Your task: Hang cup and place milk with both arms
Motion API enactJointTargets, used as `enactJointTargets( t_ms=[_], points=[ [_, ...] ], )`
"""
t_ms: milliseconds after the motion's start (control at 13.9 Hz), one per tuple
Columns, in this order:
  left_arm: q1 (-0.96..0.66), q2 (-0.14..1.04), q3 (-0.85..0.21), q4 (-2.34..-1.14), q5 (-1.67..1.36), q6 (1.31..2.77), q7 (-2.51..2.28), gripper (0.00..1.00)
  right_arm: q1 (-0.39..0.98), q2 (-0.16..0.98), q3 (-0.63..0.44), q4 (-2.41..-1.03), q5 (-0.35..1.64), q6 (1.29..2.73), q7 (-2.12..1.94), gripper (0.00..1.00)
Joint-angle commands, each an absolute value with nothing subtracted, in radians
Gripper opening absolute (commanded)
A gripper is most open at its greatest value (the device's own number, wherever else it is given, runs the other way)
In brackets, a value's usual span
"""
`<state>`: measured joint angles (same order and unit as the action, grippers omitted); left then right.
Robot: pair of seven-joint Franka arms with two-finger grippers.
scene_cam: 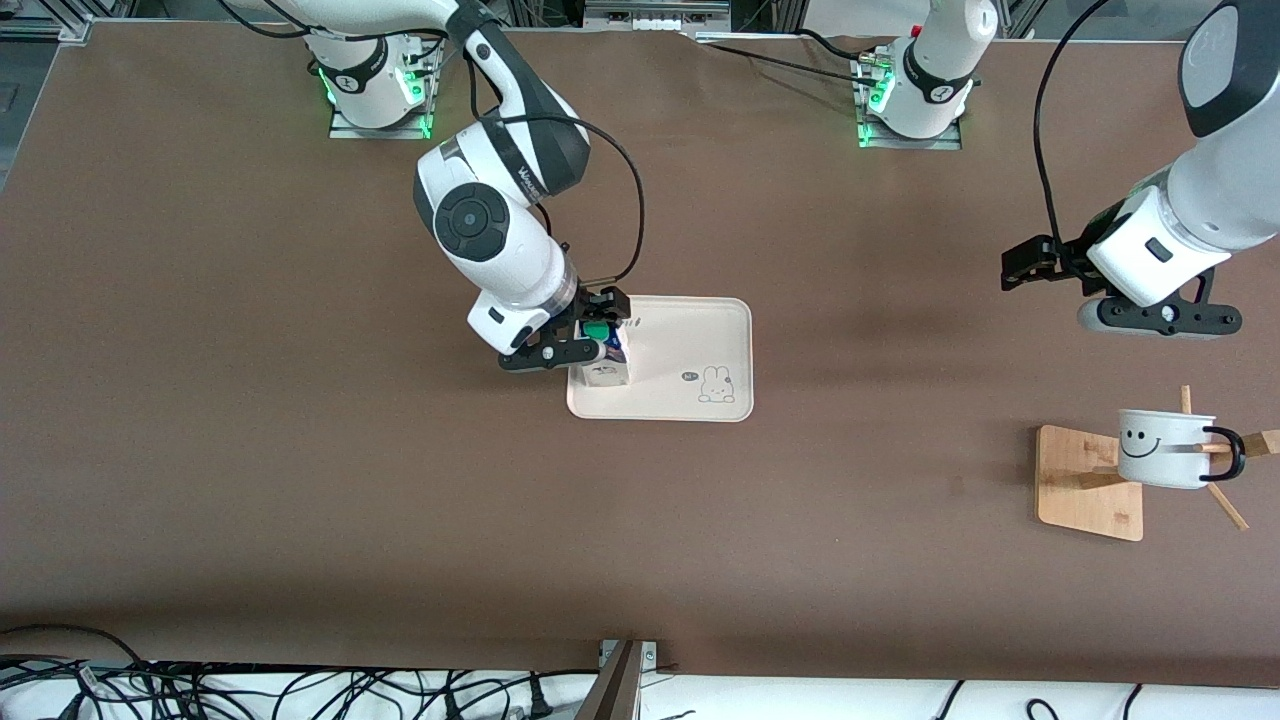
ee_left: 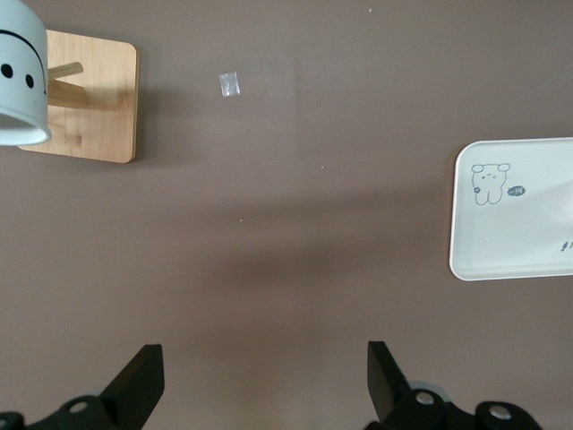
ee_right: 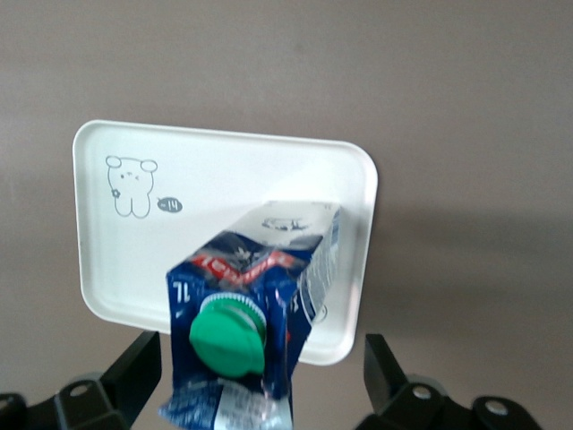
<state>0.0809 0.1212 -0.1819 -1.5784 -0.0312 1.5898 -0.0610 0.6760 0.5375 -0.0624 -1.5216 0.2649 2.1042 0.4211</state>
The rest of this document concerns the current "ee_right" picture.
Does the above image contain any blue milk carton green cap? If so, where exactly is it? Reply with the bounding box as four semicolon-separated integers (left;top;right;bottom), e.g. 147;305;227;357
157;200;345;430

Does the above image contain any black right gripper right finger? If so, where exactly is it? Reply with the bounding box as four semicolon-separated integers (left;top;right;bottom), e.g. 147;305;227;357
355;333;543;430

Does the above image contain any white tray with bear print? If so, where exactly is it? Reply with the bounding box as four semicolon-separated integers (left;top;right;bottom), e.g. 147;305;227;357
72;119;380;366

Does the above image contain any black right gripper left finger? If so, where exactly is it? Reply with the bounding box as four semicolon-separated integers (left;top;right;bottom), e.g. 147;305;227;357
0;331;163;430

